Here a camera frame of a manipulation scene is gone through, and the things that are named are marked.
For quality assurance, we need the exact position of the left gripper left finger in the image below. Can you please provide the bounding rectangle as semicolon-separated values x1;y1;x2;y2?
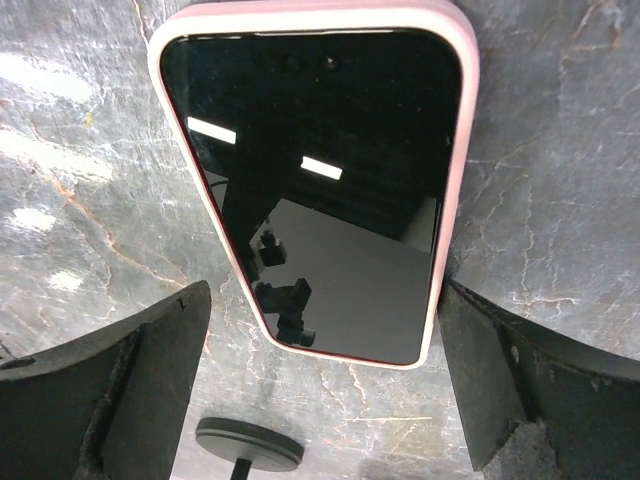
1;280;211;479

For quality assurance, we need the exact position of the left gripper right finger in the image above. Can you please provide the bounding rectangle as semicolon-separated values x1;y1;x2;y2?
438;280;639;479

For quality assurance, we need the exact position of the black phone stand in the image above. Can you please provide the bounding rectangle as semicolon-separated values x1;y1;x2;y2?
195;417;305;479

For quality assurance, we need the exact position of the phone with pink case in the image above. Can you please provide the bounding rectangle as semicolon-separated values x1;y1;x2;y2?
148;1;480;370

